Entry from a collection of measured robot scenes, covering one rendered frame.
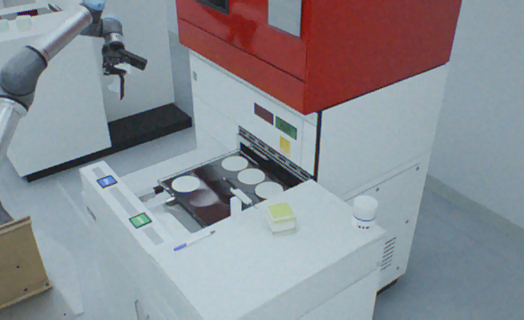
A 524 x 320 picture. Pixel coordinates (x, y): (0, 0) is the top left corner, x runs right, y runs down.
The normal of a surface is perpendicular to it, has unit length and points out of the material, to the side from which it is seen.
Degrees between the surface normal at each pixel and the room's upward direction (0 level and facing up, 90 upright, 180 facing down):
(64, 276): 0
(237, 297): 0
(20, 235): 90
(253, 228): 0
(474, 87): 90
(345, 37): 90
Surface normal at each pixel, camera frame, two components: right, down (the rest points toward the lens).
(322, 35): 0.60, 0.44
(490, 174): -0.80, 0.33
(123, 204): 0.00, -0.83
